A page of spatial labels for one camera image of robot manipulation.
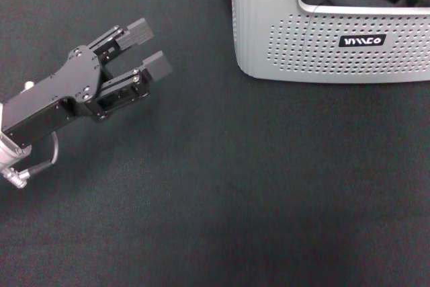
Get grey perforated storage box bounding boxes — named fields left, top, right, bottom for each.
left=224, top=0, right=430, bottom=85

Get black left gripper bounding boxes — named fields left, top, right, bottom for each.
left=0, top=17, right=174, bottom=149

